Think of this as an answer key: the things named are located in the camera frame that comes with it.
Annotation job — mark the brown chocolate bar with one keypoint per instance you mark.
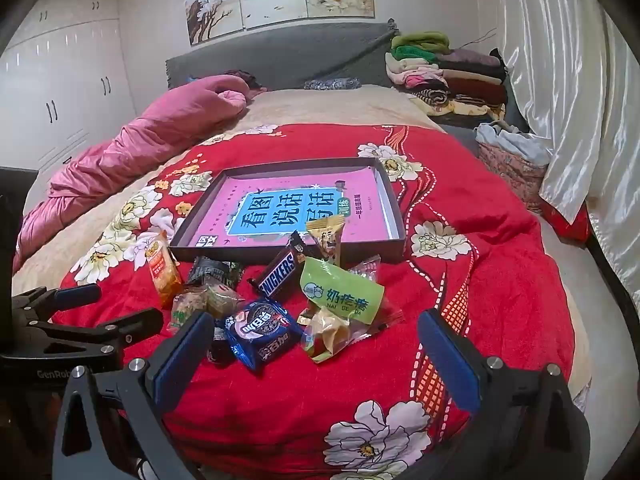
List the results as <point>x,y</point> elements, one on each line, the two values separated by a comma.
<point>280,267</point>

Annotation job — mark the pink quilt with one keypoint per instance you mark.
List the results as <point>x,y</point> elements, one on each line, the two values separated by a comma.
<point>150,145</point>

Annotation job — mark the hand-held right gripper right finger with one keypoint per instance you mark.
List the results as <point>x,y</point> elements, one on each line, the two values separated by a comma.
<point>450,360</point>

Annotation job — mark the orange rice cracker packet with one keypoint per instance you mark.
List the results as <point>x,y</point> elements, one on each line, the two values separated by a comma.
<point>162,270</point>

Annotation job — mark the shallow dark cardboard tray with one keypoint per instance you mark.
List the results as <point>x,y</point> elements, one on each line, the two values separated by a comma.
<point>397,220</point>

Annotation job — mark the blue cookie packet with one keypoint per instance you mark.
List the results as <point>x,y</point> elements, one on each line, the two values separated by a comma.
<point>262,332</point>

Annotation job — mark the pile of pale clothes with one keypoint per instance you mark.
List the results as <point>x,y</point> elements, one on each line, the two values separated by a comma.
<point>515,142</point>

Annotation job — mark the white wardrobe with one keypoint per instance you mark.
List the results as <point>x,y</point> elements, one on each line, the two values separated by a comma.
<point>65,75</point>

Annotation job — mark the dark maroon cloth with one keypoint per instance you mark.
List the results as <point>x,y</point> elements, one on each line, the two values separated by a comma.
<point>247,80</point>

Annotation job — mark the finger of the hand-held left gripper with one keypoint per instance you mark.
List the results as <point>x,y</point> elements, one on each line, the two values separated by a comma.
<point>82,294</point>
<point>135,324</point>

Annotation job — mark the dark patterned cloth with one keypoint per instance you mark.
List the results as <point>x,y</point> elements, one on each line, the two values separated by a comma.
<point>332,83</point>

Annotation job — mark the small dark snack packet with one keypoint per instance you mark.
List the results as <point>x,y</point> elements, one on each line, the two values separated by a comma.
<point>220,350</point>

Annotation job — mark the clear bag with green label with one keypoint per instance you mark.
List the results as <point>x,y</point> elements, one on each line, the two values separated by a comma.
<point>340,295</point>

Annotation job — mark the gold candy packet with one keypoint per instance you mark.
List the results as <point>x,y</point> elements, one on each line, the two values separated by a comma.
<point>325,242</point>

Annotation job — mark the white satin curtain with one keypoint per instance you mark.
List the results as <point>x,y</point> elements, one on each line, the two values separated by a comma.
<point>575,85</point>

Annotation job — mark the stack of folded clothes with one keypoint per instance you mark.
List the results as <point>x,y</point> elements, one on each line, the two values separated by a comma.
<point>460,80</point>

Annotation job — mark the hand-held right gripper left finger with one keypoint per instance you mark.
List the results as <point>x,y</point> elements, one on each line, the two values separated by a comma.
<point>185,357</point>

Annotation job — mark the green label pastry packet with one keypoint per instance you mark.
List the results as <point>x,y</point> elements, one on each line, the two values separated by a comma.
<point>222,300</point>
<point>189,310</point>

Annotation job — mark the red floral blanket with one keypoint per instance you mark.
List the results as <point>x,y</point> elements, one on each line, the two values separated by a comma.
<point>475,285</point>

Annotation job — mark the red cloth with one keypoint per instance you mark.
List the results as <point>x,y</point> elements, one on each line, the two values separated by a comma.
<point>567,222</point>

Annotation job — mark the grey headboard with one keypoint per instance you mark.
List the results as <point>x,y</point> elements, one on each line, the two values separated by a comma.
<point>280,60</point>

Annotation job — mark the black snack packet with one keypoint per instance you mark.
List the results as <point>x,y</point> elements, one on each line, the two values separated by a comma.
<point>215,272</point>

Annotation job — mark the pink floral fabric bag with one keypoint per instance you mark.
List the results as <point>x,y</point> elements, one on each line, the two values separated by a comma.
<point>510,175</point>

